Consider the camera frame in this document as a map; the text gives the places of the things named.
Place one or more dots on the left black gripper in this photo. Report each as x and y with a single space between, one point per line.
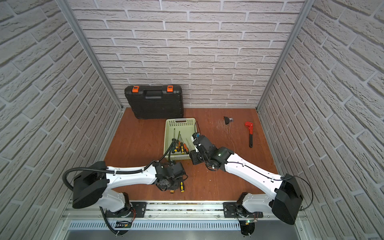
176 180

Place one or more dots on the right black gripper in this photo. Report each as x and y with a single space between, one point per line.
193 154

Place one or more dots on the black yellow button screwdriver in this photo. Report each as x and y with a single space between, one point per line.
182 187

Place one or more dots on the black yellow slanted screwdriver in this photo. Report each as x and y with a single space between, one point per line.
185 146

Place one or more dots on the green black screwdriver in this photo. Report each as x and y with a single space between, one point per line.
174 149

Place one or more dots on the small orange screwdriver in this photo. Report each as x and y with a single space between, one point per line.
177 144

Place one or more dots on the orange handle screwdriver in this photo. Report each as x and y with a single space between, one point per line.
189 145

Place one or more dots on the black yellow short screwdriver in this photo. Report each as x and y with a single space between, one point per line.
182 148

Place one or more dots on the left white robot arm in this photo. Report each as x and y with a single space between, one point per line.
95 185

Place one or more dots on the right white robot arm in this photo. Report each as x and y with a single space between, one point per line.
283 194

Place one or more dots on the light green plastic bin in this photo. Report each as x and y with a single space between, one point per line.
184 126

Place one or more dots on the small black metal part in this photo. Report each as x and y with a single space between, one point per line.
228 120

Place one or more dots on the red pipe wrench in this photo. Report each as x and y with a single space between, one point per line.
249 125

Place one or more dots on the black plastic tool case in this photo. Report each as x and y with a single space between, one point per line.
155 102

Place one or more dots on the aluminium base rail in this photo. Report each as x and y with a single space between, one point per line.
164 216

